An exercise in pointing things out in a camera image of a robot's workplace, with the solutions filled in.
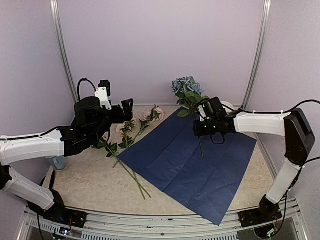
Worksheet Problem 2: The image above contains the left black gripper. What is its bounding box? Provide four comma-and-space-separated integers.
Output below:
90, 98, 133, 143

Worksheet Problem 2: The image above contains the pink fake rose stem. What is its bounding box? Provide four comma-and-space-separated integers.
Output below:
113, 119, 153, 200

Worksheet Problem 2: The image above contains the pink fake peony stem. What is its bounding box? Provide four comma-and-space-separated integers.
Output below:
119, 105, 165, 137

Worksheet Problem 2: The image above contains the small pink rose stem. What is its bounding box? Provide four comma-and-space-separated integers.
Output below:
92, 137, 120, 168

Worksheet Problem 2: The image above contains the blue fake hydrangea flower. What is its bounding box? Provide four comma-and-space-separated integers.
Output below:
171, 75, 211, 159

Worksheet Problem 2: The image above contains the blue wrapping paper sheet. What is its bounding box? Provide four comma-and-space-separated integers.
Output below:
119, 112, 256, 225

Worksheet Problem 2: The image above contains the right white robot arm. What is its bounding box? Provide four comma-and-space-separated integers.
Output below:
193, 97, 319, 222

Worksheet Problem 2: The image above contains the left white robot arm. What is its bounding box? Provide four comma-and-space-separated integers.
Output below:
0, 96, 134, 223

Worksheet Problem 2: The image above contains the white ceramic bowl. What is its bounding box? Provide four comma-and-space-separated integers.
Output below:
221, 101, 235, 113

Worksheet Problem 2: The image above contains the blue paper cup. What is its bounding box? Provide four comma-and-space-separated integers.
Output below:
49, 156, 67, 171

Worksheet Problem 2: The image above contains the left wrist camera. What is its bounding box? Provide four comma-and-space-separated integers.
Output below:
94, 79, 112, 111

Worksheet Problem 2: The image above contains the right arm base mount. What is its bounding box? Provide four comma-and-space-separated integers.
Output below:
238, 194, 283, 228

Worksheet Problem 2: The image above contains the left aluminium corner post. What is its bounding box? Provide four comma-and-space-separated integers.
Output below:
49, 0, 78, 103

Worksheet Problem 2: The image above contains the aluminium corner post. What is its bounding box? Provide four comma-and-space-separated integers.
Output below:
49, 0, 78, 103
241, 0, 272, 109

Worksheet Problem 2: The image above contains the right aluminium corner post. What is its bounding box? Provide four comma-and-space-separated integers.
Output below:
241, 0, 272, 109

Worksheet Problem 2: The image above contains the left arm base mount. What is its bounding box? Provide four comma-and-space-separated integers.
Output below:
27, 189, 88, 229

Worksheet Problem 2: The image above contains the aluminium front frame rail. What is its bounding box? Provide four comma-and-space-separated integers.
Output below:
17, 197, 308, 240

